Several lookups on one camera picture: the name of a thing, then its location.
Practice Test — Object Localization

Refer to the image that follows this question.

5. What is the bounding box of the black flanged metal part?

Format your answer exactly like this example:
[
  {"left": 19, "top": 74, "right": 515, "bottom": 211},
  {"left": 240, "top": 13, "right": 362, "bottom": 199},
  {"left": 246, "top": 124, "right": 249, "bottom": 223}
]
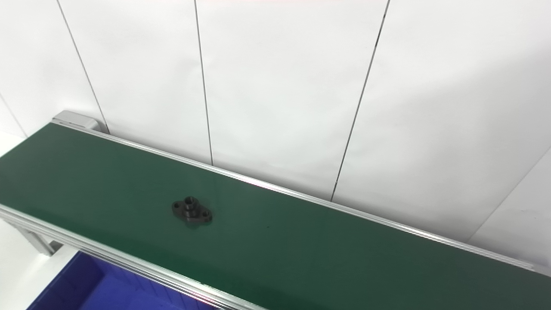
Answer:
[{"left": 171, "top": 196, "right": 213, "bottom": 225}]

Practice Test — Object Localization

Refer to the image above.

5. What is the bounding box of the green conveyor belt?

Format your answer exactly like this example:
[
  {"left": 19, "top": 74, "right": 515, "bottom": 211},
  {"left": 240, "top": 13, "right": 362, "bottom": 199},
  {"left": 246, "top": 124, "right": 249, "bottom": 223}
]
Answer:
[
  {"left": 0, "top": 110, "right": 551, "bottom": 310},
  {"left": 0, "top": 122, "right": 551, "bottom": 310}
]

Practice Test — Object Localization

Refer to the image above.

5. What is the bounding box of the blue plastic bin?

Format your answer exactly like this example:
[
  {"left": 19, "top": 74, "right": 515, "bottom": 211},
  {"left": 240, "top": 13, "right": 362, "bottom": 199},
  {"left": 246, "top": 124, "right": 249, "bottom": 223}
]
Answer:
[{"left": 26, "top": 251, "right": 221, "bottom": 310}]

